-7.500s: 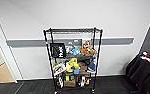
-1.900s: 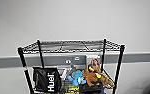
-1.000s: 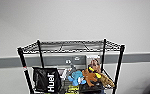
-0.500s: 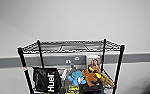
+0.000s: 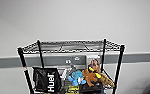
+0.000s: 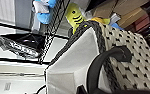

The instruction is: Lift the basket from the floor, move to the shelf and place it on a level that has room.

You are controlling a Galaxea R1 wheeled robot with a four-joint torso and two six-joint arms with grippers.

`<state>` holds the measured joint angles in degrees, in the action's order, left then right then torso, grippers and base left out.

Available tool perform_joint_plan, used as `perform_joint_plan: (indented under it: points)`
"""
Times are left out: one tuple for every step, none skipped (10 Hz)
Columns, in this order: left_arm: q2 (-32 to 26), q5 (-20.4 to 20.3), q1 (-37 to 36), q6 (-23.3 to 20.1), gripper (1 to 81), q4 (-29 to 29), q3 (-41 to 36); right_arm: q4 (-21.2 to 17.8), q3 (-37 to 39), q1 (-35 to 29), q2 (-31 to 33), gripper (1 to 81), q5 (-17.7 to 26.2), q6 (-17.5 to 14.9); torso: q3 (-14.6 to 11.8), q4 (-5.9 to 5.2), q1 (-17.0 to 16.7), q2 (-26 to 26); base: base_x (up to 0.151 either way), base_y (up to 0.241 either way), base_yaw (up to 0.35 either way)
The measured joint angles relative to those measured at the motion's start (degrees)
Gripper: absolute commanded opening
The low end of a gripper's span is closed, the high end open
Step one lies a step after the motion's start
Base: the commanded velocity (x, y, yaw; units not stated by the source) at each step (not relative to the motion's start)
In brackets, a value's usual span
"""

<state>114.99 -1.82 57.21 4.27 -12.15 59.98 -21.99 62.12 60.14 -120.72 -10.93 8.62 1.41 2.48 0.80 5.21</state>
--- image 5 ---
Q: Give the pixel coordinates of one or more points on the tan plush toy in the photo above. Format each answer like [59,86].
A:
[107,80]

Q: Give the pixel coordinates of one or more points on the doll picture box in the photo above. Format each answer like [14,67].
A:
[95,63]

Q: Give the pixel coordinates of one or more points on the grey printed box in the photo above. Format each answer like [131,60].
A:
[74,61]

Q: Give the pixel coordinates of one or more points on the blue plush toy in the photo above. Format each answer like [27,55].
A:
[76,78]

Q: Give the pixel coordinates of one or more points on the black Huel bag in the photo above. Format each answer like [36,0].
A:
[46,80]

